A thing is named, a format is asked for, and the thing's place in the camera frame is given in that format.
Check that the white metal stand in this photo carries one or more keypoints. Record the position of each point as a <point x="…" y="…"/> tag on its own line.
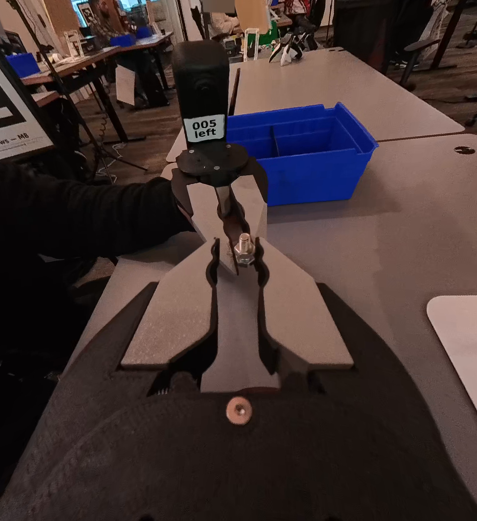
<point x="470" y="358"/>

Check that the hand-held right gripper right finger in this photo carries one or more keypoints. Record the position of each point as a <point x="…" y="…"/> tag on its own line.
<point x="303" y="321"/>

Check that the silver hex nut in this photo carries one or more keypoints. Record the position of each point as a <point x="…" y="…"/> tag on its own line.
<point x="244" y="251"/>

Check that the black framed marker sign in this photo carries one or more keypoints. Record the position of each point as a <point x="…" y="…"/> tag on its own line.
<point x="35" y="130"/>

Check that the blue plastic bin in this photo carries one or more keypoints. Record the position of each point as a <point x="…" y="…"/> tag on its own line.
<point x="315" y="179"/>
<point x="22" y="65"/>
<point x="122" y="40"/>

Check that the person's left forearm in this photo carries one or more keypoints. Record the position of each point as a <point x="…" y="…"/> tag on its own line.
<point x="79" y="215"/>

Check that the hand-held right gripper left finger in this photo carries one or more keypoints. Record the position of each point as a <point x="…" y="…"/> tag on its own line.
<point x="173" y="321"/>

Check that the white paper sheet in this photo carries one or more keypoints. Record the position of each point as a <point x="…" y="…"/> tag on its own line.
<point x="125" y="85"/>

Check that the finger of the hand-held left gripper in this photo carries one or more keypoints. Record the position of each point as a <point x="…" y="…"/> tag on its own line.
<point x="254" y="203"/>
<point x="206" y="211"/>

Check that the black desk grommet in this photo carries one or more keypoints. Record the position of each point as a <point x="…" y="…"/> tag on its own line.
<point x="464" y="149"/>

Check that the silver hex bolt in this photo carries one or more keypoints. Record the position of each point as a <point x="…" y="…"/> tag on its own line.
<point x="245" y="238"/>

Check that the wooden office desk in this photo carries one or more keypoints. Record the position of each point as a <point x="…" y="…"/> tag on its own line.
<point x="83" y="55"/>

